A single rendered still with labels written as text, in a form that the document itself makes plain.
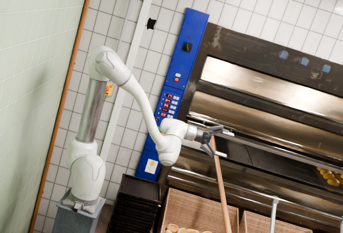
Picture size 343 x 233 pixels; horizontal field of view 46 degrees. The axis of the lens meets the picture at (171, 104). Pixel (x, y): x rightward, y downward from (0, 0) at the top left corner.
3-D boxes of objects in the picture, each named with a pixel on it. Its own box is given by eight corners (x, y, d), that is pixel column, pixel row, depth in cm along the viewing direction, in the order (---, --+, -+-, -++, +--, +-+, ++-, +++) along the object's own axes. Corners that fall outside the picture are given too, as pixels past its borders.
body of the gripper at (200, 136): (197, 126, 238) (212, 130, 239) (193, 138, 241) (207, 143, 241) (197, 130, 231) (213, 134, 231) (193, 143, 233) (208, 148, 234)
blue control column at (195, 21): (135, 170, 509) (187, 2, 454) (147, 173, 510) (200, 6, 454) (105, 269, 323) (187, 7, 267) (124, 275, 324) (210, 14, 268)
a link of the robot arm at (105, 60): (136, 72, 205) (126, 64, 216) (112, 48, 194) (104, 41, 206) (117, 90, 204) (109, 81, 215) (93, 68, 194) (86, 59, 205)
